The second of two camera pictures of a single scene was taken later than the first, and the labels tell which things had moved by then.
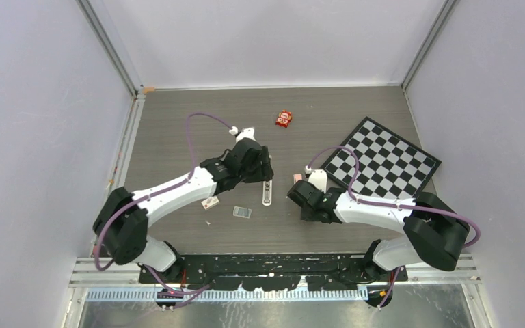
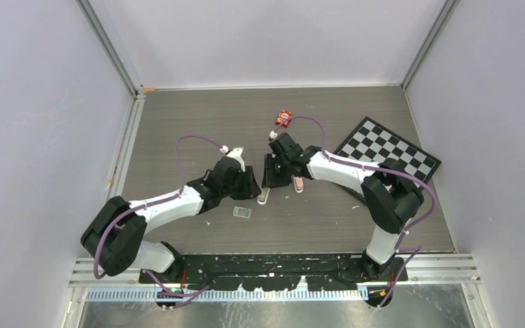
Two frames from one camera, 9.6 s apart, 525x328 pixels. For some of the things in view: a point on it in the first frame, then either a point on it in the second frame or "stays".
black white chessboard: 390,167 stays
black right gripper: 306,216 to 271,179
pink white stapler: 297,178 stays
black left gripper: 264,171 to 250,190
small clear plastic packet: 243,212 stays
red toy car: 284,118 stays
